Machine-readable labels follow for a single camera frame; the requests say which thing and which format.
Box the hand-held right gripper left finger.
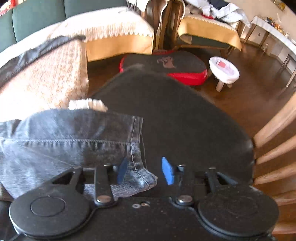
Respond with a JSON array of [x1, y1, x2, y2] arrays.
[[52, 158, 129, 207]]

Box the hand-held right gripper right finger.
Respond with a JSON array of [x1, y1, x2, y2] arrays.
[[161, 157, 238, 207]]

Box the blue denim jeans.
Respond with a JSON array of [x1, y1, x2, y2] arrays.
[[0, 108, 158, 202]]

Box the red black fitness plate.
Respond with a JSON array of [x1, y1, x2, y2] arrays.
[[119, 50, 208, 86]]

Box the small white stool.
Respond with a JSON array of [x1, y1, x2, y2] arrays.
[[209, 56, 240, 92]]

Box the wooden slatted chair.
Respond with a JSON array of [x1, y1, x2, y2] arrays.
[[252, 93, 296, 234]]

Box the cream lace sofa cover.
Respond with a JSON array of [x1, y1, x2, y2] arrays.
[[0, 7, 155, 62]]

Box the dark cloth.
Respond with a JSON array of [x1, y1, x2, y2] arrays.
[[0, 35, 86, 80]]

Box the wooden armchair yellow cover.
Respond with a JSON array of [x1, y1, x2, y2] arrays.
[[159, 0, 243, 55]]

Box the light blue garment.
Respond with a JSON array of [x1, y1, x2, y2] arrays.
[[185, 0, 250, 26]]

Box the navy garment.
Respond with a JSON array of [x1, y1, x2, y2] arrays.
[[207, 0, 229, 11]]

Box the long white table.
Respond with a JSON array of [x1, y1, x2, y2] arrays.
[[244, 16, 296, 87]]

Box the green sofa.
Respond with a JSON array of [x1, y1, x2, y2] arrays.
[[0, 0, 169, 62]]

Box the row of small ornaments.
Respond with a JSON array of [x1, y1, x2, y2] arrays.
[[266, 13, 290, 37]]

